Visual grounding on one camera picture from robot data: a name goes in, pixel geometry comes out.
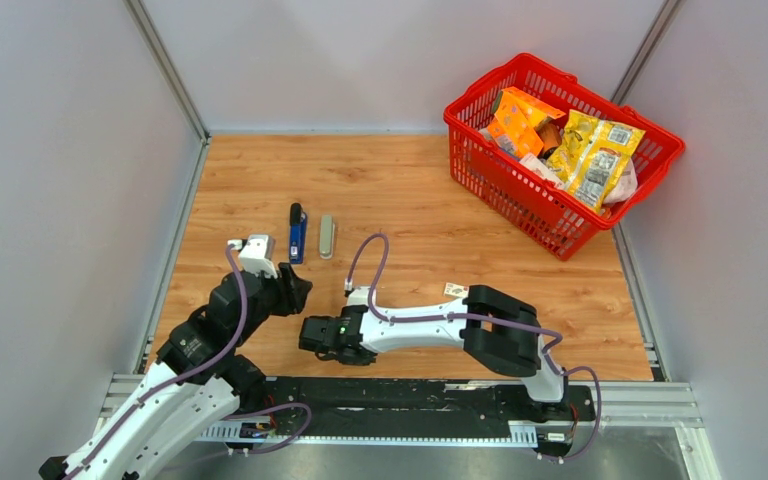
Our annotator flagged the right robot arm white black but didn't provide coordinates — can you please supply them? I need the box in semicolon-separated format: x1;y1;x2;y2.
298;285;571;419

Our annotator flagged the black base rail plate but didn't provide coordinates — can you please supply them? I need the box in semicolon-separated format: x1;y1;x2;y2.
241;377;596;440

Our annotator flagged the red plastic shopping basket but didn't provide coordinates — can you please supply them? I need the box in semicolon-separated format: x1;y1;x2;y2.
443;53;685;260

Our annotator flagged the aluminium slotted rail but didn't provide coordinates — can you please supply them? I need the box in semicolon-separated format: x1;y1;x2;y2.
102;374;703;448

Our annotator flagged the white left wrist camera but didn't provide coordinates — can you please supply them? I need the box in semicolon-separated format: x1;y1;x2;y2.
226;234;279;279

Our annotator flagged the yellow crisps bag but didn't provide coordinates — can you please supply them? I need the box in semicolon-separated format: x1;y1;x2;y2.
565;120;646;213

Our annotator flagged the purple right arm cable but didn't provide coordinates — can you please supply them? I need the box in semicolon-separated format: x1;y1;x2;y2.
344;233;604;463

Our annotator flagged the orange carton box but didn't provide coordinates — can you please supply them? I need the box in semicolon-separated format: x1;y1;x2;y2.
486;87;566;159

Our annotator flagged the white bread package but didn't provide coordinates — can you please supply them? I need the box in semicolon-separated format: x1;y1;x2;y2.
518;154;564;191

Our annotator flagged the grey white stapler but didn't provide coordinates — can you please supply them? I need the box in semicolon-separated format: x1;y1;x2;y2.
318;214;336;260

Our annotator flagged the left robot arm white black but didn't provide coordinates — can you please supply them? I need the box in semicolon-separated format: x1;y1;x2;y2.
38;263;313;479

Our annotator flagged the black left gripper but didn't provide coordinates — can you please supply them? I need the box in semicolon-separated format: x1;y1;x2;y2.
233;261;314;346

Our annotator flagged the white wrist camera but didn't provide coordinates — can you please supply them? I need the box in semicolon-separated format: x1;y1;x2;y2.
226;234;279;279
344;279;370;307

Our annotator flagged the white staple box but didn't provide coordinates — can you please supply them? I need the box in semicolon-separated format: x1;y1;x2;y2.
443;282;469;298

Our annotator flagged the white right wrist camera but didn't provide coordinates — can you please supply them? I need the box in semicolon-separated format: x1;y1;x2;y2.
344;279;370;307

